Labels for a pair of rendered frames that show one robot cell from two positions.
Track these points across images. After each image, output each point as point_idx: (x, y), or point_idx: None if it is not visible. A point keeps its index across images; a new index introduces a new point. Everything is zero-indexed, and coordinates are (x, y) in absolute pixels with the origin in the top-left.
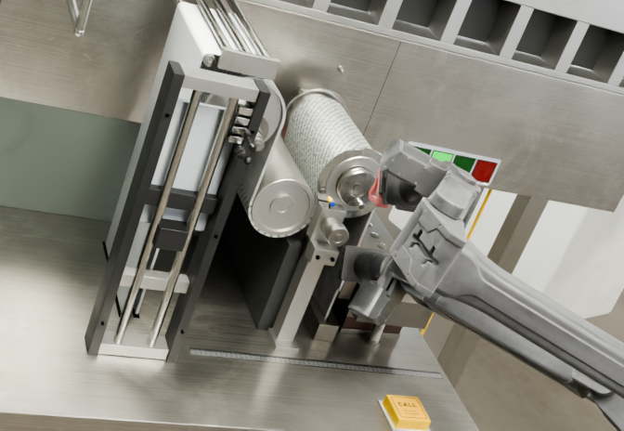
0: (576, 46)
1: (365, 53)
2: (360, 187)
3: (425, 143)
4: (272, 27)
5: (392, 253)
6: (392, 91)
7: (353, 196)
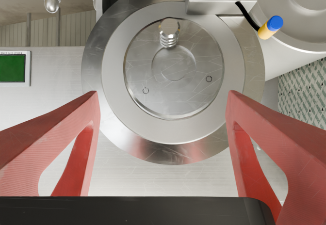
0: None
1: (121, 177)
2: (171, 73)
3: (6, 87)
4: (235, 181)
5: None
6: (73, 140)
7: (180, 45)
